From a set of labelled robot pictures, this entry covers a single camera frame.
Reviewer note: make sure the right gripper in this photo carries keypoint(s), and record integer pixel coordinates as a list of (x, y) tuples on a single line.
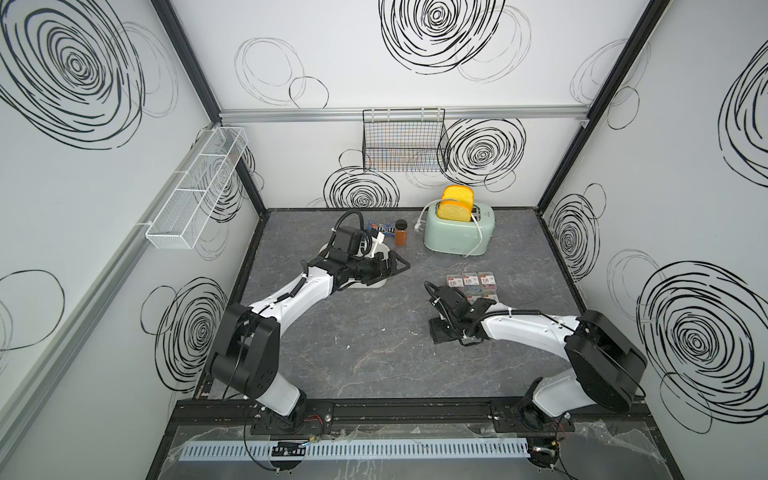
[(435, 330)]

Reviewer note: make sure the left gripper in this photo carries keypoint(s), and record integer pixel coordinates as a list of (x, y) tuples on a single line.
[(382, 272)]

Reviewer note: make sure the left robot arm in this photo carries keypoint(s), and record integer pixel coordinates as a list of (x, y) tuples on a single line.
[(245, 351)]

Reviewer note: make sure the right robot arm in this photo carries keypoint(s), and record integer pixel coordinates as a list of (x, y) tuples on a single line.
[(605, 367)]

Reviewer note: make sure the white storage box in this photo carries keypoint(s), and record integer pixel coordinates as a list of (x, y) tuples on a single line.
[(343, 267)]

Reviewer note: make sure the blue candy packet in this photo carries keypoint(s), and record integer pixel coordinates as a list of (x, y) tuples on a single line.
[(374, 229)]

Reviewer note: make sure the orange spice bottle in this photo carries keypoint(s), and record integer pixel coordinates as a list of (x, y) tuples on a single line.
[(401, 232)]

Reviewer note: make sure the yellow toast slice front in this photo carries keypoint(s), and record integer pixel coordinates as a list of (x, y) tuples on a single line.
[(455, 210)]

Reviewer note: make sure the yellow toast slice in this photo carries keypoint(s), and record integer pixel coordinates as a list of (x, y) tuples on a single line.
[(459, 193), (455, 210)]

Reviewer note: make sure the mint green toaster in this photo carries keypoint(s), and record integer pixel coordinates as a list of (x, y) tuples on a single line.
[(460, 238)]

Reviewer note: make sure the yellow toast slice back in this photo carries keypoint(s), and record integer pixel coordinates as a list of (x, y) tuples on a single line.
[(459, 193)]

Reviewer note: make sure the black wire basket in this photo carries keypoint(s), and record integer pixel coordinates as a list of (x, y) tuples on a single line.
[(404, 146)]

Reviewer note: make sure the white slotted cable duct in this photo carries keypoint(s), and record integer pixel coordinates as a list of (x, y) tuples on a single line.
[(358, 449)]

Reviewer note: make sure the aluminium wall rail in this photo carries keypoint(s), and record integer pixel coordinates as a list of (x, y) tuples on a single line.
[(247, 116)]

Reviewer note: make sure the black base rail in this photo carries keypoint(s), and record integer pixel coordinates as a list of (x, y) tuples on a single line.
[(327, 416)]

